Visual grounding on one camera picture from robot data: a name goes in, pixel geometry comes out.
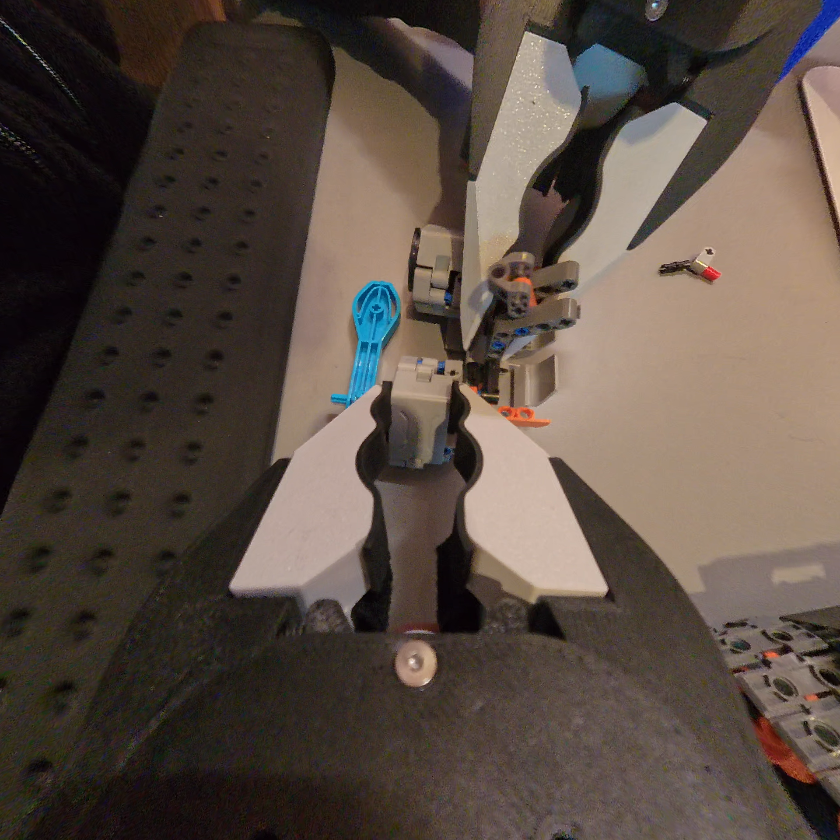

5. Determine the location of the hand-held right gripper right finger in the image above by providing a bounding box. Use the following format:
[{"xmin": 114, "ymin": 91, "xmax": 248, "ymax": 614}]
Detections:
[{"xmin": 453, "ymin": 389, "xmax": 611, "ymax": 605}]

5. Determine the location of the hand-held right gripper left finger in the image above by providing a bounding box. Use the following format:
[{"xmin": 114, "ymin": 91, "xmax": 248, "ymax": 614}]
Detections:
[{"xmin": 230, "ymin": 389, "xmax": 392, "ymax": 605}]

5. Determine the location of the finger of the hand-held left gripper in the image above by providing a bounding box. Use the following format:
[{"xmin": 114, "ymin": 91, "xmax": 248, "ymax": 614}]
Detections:
[
  {"xmin": 462, "ymin": 29, "xmax": 585, "ymax": 345},
  {"xmin": 558, "ymin": 103, "xmax": 710, "ymax": 296}
]

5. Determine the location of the grey orange tracked toy robot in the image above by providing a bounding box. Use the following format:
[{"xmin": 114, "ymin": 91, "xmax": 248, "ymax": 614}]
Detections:
[{"xmin": 709, "ymin": 607, "xmax": 840, "ymax": 788}]

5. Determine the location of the small red black pin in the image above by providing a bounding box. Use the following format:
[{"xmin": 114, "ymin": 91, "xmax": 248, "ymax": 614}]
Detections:
[{"xmin": 661, "ymin": 247, "xmax": 723, "ymax": 284}]

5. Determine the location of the white articulated holder stand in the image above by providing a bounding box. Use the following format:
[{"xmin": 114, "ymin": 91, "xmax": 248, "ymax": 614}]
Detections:
[{"xmin": 798, "ymin": 63, "xmax": 840, "ymax": 244}]

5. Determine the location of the black perforated foam mat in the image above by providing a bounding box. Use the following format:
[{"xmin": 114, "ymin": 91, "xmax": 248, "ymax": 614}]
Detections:
[{"xmin": 0, "ymin": 20, "xmax": 337, "ymax": 840}]

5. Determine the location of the blue plastic brick separator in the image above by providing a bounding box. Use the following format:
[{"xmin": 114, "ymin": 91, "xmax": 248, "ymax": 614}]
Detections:
[{"xmin": 331, "ymin": 280, "xmax": 400, "ymax": 408}]

